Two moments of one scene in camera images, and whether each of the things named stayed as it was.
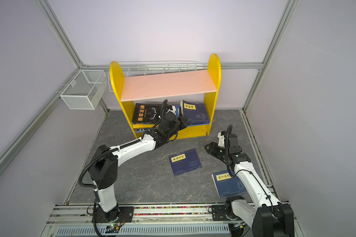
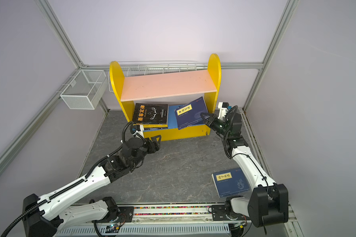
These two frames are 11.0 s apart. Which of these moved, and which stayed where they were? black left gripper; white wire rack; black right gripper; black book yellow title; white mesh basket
Moved: black right gripper; black left gripper
Stayed: white mesh basket; black book yellow title; white wire rack
